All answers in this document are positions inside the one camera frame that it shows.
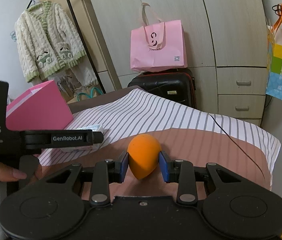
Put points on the person's left hand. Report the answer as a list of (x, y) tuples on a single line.
[(10, 174)]

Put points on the pink paper shopping bag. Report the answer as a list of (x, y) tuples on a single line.
[(157, 47)]

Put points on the cream green knit cardigan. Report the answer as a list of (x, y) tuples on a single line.
[(47, 41)]

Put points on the orange foam ball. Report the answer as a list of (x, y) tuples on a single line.
[(143, 153)]

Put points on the grey wardrobe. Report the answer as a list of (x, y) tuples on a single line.
[(221, 42)]

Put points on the black suitcase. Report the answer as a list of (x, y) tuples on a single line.
[(176, 84)]

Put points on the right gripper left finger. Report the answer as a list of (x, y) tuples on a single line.
[(104, 173)]

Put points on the striped pink bed sheet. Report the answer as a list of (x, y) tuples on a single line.
[(183, 133)]

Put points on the black clothes rack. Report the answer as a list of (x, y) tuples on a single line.
[(80, 12)]

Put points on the white tissue pack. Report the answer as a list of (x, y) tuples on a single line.
[(89, 141)]

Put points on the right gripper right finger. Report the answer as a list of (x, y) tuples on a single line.
[(181, 172)]

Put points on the pink storage box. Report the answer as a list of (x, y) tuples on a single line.
[(41, 107)]

